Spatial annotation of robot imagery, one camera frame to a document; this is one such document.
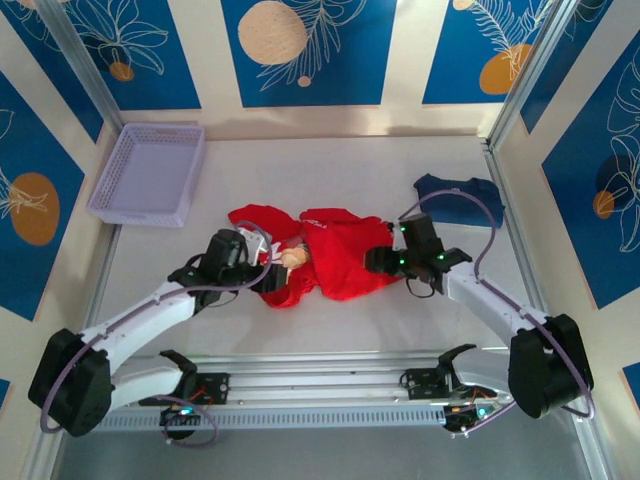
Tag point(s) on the red t-shirt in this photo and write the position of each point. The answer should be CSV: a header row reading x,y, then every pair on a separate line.
x,y
345,260

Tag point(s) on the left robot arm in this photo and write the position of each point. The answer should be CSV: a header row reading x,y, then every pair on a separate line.
x,y
135,320

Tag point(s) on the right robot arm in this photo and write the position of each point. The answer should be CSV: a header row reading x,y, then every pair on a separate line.
x,y
490,300

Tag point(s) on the blue folded t-shirt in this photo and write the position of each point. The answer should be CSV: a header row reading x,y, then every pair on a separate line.
x,y
460,210

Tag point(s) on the white perforated plastic basket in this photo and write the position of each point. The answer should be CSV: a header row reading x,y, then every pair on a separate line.
x,y
145,175

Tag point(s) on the small black electronics board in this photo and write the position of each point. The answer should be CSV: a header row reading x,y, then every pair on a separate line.
x,y
180,415
470,415

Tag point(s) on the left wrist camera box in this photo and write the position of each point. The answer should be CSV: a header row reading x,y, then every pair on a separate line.
x,y
257,245

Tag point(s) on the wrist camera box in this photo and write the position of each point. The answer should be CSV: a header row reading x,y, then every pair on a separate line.
x,y
257,245
391,226

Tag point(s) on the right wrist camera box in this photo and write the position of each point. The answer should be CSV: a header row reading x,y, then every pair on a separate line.
x,y
391,226

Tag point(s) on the wide aluminium base rail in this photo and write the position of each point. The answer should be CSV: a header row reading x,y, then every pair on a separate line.
x,y
310,380

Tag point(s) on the aluminium side rail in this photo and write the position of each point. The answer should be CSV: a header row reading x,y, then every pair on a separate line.
x,y
102,270
497,167

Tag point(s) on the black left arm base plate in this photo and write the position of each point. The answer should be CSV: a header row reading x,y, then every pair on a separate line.
x,y
220,387

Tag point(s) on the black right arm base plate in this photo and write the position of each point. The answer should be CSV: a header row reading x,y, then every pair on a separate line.
x,y
417,385

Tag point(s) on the blue floral wall panel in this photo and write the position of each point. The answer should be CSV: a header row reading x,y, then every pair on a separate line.
x,y
580,200
460,50
30,150
165,75
350,75

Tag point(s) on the aluminium frame post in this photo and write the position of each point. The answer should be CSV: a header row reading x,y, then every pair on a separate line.
x,y
82,65
530,75

